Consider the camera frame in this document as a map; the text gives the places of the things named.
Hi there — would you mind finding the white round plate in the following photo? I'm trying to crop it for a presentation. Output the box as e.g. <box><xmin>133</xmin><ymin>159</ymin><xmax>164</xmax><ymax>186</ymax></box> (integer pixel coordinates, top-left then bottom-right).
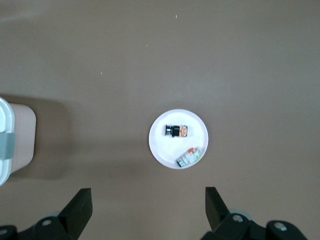
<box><xmin>148</xmin><ymin>108</ymin><xmax>209</xmax><ymax>170</ymax></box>

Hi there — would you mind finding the brown table mat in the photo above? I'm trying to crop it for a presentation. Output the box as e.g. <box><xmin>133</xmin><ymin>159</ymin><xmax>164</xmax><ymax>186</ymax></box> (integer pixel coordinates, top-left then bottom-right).
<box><xmin>0</xmin><ymin>0</ymin><xmax>320</xmax><ymax>240</ymax></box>

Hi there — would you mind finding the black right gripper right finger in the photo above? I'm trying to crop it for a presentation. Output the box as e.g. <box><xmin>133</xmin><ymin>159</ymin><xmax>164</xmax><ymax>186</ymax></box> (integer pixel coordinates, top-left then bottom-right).
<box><xmin>201</xmin><ymin>186</ymin><xmax>308</xmax><ymax>240</ymax></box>

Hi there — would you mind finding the orange black push-button switch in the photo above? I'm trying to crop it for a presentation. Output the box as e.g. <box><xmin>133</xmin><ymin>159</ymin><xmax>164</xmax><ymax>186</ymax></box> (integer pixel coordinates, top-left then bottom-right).
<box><xmin>164</xmin><ymin>124</ymin><xmax>189</xmax><ymax>138</ymax></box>

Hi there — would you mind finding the pink storage box white lid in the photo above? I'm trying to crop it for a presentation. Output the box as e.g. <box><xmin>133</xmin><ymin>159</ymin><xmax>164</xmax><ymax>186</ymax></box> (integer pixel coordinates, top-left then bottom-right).
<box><xmin>0</xmin><ymin>97</ymin><xmax>38</xmax><ymax>186</ymax></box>

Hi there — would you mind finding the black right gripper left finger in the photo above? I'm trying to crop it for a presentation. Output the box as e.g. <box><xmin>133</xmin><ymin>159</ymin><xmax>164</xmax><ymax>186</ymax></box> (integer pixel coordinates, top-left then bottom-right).
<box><xmin>0</xmin><ymin>187</ymin><xmax>94</xmax><ymax>240</ymax></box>

